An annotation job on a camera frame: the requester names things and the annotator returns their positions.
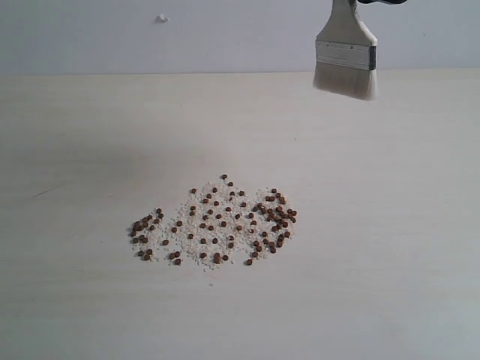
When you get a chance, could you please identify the white paint brush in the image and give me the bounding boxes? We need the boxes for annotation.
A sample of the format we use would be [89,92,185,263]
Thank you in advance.
[313,0,377,101]

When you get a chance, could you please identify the brown beans and white crumbs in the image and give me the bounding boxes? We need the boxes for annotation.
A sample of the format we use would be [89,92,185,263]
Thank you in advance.
[124,174,299,281]

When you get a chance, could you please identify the small white wall plug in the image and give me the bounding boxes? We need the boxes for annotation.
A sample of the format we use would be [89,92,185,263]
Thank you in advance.
[154,13,169,23]

